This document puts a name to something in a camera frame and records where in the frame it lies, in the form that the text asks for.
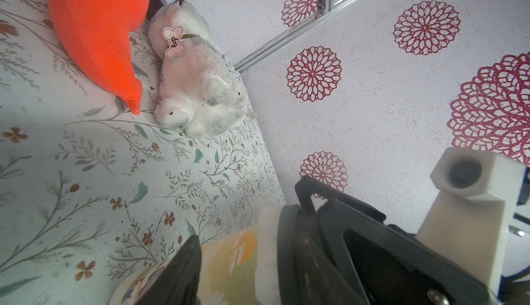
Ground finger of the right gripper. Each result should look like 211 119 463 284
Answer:
295 175 386 222
316 200 497 304

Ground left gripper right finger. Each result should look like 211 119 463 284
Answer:
294 232 367 304

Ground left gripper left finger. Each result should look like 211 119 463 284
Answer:
136 235 202 305

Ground black cup lid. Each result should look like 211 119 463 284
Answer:
277 205 320 304

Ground white grey plush rabbit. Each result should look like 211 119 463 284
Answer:
149 0 251 139

